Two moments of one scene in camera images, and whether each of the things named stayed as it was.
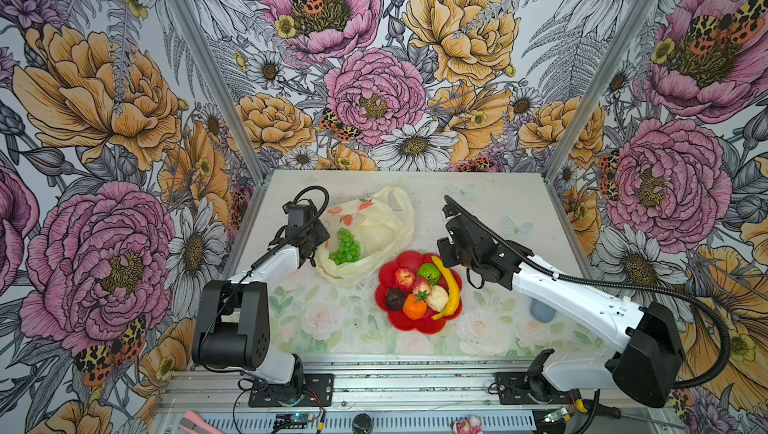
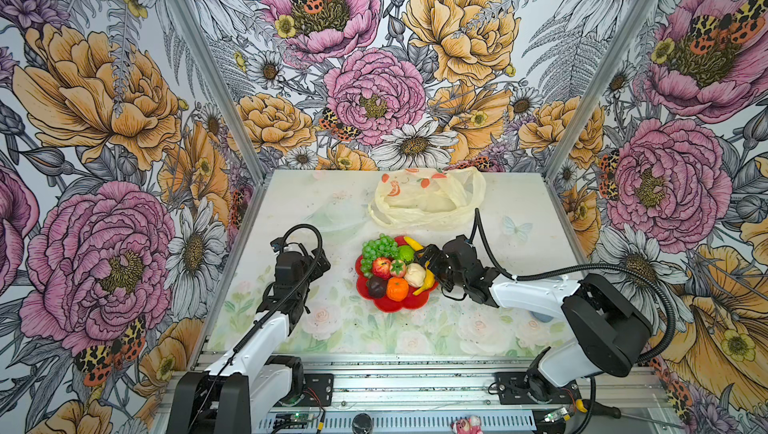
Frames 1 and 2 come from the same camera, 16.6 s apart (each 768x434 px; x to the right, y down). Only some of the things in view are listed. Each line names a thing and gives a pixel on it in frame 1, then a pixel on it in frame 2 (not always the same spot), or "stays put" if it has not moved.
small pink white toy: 471,425 stays put
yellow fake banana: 453,286 → 429,275
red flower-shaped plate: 414,260 → 384,304
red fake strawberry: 421,287 → 397,268
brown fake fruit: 394,298 → 376,287
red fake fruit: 405,278 → 381,267
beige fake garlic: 438,298 → 415,275
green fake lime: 429,272 → 406,253
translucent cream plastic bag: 382,225 → 427,199
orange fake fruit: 414,305 → 397,289
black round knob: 362,424 stays put
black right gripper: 444,248 → 429,251
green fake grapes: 349,249 → 383,247
